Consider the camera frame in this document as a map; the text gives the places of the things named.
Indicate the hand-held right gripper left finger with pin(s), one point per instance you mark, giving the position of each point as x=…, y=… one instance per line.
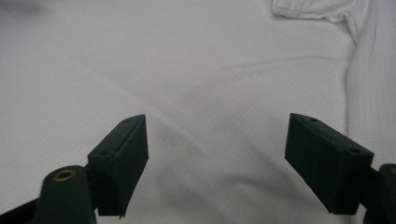
x=120, y=168

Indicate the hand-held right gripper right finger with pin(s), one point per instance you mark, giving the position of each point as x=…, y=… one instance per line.
x=323, y=165

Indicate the white shirt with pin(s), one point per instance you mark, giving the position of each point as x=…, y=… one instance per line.
x=202, y=68

